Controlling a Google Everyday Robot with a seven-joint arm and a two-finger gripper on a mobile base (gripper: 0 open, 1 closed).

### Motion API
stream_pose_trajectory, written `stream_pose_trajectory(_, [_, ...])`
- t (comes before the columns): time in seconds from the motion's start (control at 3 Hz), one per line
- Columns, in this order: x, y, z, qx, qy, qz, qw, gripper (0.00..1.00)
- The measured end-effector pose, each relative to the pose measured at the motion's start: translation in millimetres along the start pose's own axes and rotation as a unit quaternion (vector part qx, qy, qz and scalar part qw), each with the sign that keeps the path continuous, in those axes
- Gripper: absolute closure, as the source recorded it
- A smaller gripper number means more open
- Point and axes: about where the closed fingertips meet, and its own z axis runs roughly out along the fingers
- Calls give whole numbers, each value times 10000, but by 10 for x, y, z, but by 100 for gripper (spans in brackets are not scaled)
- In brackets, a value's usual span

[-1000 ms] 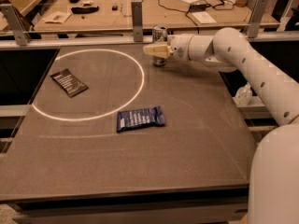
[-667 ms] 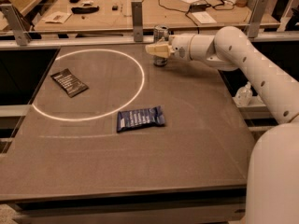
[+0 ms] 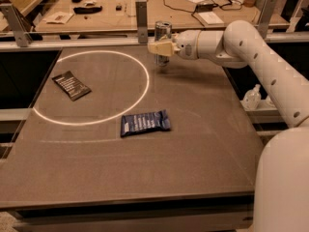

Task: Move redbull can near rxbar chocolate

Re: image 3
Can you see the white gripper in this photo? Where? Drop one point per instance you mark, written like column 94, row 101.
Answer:
column 186, row 44

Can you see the silver redbull can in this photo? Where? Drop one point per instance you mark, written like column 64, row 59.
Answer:
column 162, row 28

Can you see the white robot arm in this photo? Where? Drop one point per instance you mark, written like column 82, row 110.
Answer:
column 281, row 201

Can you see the black rxbar chocolate wrapper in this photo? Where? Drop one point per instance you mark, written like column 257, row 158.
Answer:
column 72, row 86

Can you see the wooden back desk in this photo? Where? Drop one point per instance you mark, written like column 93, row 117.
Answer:
column 179, row 12

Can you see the black power adapter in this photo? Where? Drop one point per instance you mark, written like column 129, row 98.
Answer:
column 204, row 7

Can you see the white paper sheet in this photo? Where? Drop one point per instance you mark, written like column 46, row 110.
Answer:
column 211, row 18

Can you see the small black object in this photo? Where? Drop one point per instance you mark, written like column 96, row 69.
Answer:
column 118, row 7

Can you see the black oblong case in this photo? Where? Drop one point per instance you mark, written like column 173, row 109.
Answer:
column 87, row 10

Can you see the blue snack bar wrapper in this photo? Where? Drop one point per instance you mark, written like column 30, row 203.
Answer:
column 144, row 122

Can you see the clear sanitizer bottle left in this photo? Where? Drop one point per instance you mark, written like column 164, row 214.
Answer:
column 252, row 98

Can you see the clear sanitizer bottle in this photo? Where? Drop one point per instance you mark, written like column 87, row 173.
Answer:
column 252, row 98
column 269, row 102

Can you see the white card on desk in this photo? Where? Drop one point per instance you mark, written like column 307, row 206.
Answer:
column 58, row 18

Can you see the clear sanitizer bottle right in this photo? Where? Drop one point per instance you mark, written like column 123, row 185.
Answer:
column 269, row 102

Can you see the middle metal bracket post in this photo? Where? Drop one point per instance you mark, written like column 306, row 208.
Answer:
column 142, row 21

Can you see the metal bracket post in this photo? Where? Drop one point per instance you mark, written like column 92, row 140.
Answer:
column 17, row 24
column 142, row 21
column 265, row 16

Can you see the right metal bracket post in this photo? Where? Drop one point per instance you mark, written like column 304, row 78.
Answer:
column 265, row 16

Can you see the metal rail bar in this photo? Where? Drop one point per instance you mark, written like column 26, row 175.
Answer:
column 274, row 38

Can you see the left metal bracket post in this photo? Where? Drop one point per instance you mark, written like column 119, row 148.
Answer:
column 17, row 24

